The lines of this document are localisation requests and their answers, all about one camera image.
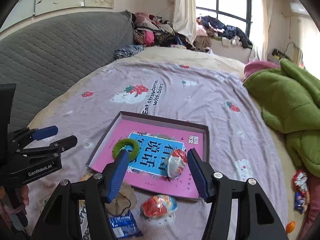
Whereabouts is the pink shallow box tray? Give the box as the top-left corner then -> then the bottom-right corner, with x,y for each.
86,111 -> 209,200

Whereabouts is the black power strip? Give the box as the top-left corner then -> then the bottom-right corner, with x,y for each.
272,49 -> 289,59

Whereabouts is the toy egg on bed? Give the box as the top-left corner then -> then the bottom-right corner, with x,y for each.
140,194 -> 178,218

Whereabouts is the cream curtain right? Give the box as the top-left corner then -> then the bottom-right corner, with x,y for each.
249,0 -> 273,61

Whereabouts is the person's hand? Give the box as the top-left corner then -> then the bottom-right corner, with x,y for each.
21,185 -> 29,206

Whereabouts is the black framed window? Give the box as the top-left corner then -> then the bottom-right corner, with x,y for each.
195,0 -> 252,35

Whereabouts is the lilac strawberry bear bedsheet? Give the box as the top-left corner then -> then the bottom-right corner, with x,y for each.
27,63 -> 288,239

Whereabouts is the cream curtain left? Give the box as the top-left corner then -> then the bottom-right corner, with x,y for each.
172,0 -> 196,44

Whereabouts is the blue snack packet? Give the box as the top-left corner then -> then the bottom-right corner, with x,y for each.
109,210 -> 143,239

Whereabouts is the red white snack bag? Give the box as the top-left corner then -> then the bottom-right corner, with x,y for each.
292,170 -> 310,213

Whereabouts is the pink pillow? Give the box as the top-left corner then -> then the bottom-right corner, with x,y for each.
244,61 -> 280,81

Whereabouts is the green plush blanket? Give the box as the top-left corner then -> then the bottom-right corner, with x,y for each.
244,59 -> 319,177

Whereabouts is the grey quilted headboard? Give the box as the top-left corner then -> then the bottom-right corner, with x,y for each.
1,11 -> 133,131

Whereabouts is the dark patterned cloth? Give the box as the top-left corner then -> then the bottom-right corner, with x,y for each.
114,44 -> 144,60

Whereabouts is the toy egg in tray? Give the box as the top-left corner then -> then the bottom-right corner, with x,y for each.
165,149 -> 187,179

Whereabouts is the orange small ball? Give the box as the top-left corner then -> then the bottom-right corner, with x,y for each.
285,221 -> 296,235

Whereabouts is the green fuzzy hair ring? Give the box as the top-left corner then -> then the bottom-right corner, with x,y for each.
112,138 -> 141,162

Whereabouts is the white air conditioner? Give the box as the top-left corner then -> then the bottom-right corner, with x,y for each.
290,2 -> 310,16

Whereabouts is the cream curtain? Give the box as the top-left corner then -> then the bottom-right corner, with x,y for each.
249,0 -> 273,61
172,0 -> 196,44

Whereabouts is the clothes pile on windowsill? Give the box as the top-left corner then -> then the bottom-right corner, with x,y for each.
196,16 -> 253,49

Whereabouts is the clothes pile by headboard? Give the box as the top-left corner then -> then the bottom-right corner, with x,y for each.
131,12 -> 196,50

